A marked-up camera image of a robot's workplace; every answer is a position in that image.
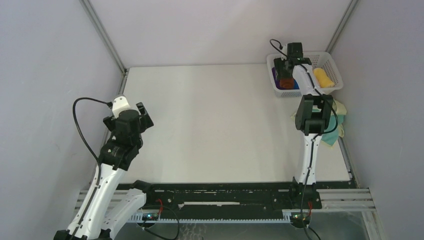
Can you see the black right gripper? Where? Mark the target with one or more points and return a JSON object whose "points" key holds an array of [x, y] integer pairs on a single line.
{"points": [[278, 63]]}

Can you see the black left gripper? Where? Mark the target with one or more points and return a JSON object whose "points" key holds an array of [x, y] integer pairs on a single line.
{"points": [[145, 122]]}

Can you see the brown towel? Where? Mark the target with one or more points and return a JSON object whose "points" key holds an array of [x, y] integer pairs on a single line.
{"points": [[286, 83]]}

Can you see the teal towel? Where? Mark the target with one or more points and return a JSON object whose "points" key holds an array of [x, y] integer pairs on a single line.
{"points": [[332, 131]]}

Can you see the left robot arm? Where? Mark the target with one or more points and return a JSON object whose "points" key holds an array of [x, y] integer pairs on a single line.
{"points": [[93, 221]]}

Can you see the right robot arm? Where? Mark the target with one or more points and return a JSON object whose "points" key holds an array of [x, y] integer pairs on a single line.
{"points": [[313, 114]]}

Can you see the purple rolled towel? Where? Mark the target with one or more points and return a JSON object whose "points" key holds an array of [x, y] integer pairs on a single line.
{"points": [[276, 81]]}

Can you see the blue rolled towel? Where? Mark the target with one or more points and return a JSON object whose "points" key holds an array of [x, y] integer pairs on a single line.
{"points": [[295, 85]]}

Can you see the yellow rolled towel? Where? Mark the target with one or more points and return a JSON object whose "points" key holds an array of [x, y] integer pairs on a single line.
{"points": [[322, 78]]}

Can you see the pale yellow towel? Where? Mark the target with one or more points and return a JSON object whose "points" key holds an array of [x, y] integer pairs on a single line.
{"points": [[340, 110]]}

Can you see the left controller board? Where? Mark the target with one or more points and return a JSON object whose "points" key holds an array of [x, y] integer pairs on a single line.
{"points": [[150, 217]]}

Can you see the controller board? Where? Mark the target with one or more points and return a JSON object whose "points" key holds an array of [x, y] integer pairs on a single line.
{"points": [[300, 217], [150, 217]]}

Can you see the right controller board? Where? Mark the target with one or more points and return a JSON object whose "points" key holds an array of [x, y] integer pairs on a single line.
{"points": [[300, 217]]}

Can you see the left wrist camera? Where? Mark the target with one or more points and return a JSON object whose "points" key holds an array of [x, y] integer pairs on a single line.
{"points": [[119, 104]]}

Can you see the white slotted cable duct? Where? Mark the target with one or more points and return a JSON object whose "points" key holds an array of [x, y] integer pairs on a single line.
{"points": [[282, 217]]}

